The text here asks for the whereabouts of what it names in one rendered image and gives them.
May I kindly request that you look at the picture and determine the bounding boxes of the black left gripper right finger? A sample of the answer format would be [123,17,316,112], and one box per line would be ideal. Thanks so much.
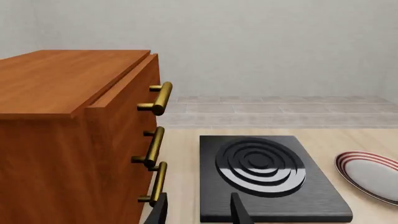
[230,192,256,224]

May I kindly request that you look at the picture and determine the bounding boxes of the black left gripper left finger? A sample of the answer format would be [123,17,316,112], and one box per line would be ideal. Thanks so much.
[145,192,169,224]

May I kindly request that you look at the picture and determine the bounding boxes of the flat black stove plate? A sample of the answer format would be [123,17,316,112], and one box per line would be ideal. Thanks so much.
[199,134,354,223]

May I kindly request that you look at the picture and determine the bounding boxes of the white plate with red rings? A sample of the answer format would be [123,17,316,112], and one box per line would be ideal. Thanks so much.
[334,151,398,207]

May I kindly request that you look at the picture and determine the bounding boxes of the wooden cabinet drawer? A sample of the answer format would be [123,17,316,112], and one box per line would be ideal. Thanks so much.
[85,53,162,131]

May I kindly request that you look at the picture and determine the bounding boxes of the wooden cabinet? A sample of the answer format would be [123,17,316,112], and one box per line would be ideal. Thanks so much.
[0,49,162,224]

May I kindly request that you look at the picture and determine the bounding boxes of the brass drawer handle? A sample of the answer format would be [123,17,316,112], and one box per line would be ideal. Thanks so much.
[137,161,168,208]
[131,126,165,167]
[136,81,174,116]

